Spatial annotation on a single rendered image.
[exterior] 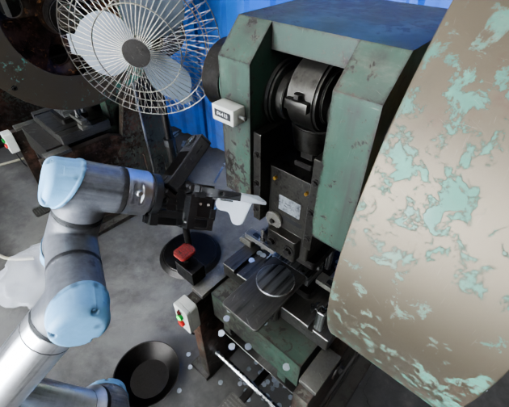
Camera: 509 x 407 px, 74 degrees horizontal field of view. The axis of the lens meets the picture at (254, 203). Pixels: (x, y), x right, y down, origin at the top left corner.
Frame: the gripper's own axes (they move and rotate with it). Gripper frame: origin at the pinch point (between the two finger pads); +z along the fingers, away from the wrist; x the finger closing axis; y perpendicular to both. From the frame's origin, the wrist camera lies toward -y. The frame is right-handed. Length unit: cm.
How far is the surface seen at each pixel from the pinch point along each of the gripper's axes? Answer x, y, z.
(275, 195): -13.7, -1.6, 20.7
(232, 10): -141, -119, 72
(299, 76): 3.1, -26.6, 7.1
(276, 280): -21.1, 24.9, 33.4
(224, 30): -153, -111, 74
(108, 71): -81, -38, -11
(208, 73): -22.5, -29.6, -0.4
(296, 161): -6.9, -10.8, 20.1
